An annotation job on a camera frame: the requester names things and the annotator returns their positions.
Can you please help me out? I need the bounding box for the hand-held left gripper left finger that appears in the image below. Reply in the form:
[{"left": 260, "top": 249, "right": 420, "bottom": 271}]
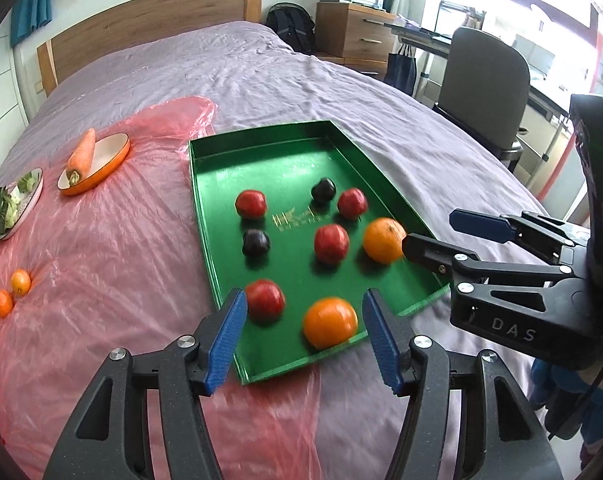
[{"left": 44, "top": 287, "right": 248, "bottom": 480}]

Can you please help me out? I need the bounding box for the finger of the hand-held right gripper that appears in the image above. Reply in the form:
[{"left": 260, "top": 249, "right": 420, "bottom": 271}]
[
  {"left": 450, "top": 209, "right": 589, "bottom": 265},
  {"left": 402, "top": 232, "right": 575, "bottom": 286}
]

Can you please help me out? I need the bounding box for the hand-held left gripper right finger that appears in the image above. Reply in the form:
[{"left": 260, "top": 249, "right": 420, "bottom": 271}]
[{"left": 362, "top": 287, "right": 562, "bottom": 480}]

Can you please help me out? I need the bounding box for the medium orange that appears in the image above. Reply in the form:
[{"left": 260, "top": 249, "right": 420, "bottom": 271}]
[{"left": 363, "top": 217, "right": 407, "bottom": 264}]

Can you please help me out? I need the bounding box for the large orange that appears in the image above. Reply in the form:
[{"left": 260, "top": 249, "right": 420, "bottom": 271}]
[{"left": 302, "top": 297, "right": 359, "bottom": 351}]

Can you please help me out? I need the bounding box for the red apple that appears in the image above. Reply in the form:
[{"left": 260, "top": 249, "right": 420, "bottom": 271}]
[
  {"left": 234, "top": 189, "right": 268, "bottom": 219},
  {"left": 337, "top": 188, "right": 369, "bottom": 220},
  {"left": 244, "top": 280, "right": 286, "bottom": 322},
  {"left": 314, "top": 224, "right": 351, "bottom": 265}
]

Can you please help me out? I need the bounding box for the green tray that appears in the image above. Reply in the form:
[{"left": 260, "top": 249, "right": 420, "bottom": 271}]
[{"left": 188, "top": 120, "right": 449, "bottom": 387}]

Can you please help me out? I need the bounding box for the dark plum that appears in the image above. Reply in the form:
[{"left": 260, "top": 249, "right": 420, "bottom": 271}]
[
  {"left": 242, "top": 228, "right": 271, "bottom": 257},
  {"left": 310, "top": 177, "right": 337, "bottom": 206}
]

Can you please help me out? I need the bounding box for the person's right hand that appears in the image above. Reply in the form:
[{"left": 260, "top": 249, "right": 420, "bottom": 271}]
[{"left": 529, "top": 362, "right": 603, "bottom": 456}]

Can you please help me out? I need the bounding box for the grey desk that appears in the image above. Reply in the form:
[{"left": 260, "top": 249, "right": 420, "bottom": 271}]
[{"left": 391, "top": 22, "right": 575, "bottom": 163}]

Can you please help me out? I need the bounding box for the pink plastic sheet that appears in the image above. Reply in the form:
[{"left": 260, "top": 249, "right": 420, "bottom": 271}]
[{"left": 0, "top": 95, "right": 452, "bottom": 480}]

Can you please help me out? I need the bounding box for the grey office chair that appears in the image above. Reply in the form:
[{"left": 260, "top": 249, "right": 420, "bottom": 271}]
[{"left": 434, "top": 26, "right": 531, "bottom": 171}]

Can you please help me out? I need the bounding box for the dark blue bag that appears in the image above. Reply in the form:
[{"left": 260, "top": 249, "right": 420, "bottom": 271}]
[{"left": 384, "top": 44, "right": 418, "bottom": 96}]

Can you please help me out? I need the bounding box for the bed with purple sheet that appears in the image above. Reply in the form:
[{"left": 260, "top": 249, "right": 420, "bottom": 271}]
[{"left": 0, "top": 20, "right": 582, "bottom": 480}]

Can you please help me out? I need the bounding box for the orange plate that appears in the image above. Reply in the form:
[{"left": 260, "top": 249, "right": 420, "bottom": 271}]
[{"left": 57, "top": 132, "right": 131, "bottom": 197}]

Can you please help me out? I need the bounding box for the wooden dresser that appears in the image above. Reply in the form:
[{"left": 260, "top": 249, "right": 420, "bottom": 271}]
[{"left": 315, "top": 1, "right": 397, "bottom": 78}]

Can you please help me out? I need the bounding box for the carrot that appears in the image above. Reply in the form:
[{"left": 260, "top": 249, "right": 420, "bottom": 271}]
[{"left": 66, "top": 128, "right": 97, "bottom": 184}]

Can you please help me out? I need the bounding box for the white plate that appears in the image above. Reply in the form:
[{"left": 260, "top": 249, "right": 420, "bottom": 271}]
[{"left": 0, "top": 167, "right": 44, "bottom": 241}]

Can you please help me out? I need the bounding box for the black backpack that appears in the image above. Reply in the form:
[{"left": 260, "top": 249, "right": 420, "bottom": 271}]
[{"left": 265, "top": 4, "right": 316, "bottom": 53}]

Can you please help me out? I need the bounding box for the wooden headboard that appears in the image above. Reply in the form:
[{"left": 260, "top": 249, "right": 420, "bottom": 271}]
[{"left": 36, "top": 0, "right": 263, "bottom": 98}]

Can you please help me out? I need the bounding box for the white wardrobe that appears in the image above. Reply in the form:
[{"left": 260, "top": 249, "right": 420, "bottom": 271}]
[{"left": 0, "top": 25, "right": 32, "bottom": 181}]

